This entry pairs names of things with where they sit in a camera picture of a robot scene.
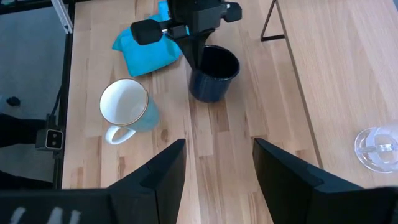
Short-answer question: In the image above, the white mug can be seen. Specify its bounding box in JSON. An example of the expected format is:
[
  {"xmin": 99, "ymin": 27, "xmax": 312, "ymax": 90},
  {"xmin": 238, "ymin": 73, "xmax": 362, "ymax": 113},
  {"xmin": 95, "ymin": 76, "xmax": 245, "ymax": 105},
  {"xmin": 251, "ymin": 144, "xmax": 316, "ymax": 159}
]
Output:
[{"xmin": 98, "ymin": 78, "xmax": 161, "ymax": 146}]

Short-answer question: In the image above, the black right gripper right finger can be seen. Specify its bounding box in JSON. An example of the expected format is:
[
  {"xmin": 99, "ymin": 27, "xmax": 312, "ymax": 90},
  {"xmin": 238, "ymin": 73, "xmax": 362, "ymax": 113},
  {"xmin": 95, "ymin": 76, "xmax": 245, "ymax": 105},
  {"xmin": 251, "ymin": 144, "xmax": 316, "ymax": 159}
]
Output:
[{"xmin": 253, "ymin": 138, "xmax": 364, "ymax": 224}]

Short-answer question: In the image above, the silver metal bracket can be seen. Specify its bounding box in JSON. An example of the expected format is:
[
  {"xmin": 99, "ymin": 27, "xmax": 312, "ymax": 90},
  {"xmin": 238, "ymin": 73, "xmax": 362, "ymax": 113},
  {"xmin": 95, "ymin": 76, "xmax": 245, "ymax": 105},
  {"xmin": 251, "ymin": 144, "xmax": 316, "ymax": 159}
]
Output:
[{"xmin": 50, "ymin": 0, "xmax": 74, "ymax": 34}]

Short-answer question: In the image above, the wooden shelf with black legs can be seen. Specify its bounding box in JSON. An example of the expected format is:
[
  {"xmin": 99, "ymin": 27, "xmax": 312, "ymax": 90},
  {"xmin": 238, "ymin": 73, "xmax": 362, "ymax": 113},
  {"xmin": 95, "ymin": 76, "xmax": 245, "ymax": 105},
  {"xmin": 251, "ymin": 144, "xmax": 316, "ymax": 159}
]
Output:
[{"xmin": 260, "ymin": 0, "xmax": 398, "ymax": 189}]

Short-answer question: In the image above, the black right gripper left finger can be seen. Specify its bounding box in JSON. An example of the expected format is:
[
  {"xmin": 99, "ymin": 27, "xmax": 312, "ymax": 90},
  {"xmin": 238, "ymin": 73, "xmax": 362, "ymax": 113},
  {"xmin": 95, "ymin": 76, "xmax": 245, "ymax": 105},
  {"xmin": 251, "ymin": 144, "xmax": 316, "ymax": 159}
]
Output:
[{"xmin": 107, "ymin": 138, "xmax": 187, "ymax": 224}]

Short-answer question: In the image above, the teal cloth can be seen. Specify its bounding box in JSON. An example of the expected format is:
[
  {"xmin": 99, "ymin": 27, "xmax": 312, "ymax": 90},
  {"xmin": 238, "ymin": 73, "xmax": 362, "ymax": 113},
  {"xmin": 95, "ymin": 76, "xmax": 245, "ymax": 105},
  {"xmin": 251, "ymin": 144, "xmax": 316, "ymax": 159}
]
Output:
[{"xmin": 111, "ymin": 0, "xmax": 190, "ymax": 78}]

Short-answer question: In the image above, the clear glass cup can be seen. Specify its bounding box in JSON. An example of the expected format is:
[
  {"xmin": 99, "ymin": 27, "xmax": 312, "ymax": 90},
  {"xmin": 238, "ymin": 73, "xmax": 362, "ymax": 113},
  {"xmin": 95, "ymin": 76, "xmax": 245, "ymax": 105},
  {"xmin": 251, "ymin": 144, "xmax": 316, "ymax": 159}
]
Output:
[{"xmin": 354, "ymin": 121, "xmax": 398, "ymax": 174}]

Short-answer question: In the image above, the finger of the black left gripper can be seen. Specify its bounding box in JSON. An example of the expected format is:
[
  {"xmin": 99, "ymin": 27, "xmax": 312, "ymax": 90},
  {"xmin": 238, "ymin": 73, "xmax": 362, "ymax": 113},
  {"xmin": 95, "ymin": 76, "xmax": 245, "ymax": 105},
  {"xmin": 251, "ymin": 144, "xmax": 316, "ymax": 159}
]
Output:
[
  {"xmin": 129, "ymin": 17, "xmax": 215, "ymax": 71},
  {"xmin": 222, "ymin": 2, "xmax": 243, "ymax": 23}
]

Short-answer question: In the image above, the black aluminium table frame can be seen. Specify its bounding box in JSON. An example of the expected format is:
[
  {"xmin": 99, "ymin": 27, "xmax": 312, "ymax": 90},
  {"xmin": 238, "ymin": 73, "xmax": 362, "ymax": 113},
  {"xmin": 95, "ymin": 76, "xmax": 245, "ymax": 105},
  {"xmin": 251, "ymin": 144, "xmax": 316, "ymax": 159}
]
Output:
[{"xmin": 52, "ymin": 0, "xmax": 76, "ymax": 190}]

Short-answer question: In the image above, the dark blue mug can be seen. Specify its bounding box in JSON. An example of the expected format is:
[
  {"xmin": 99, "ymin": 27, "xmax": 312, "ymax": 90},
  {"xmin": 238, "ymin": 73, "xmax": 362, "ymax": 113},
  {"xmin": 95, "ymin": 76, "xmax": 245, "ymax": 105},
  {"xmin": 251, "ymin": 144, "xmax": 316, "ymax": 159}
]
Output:
[{"xmin": 188, "ymin": 45, "xmax": 241, "ymax": 103}]

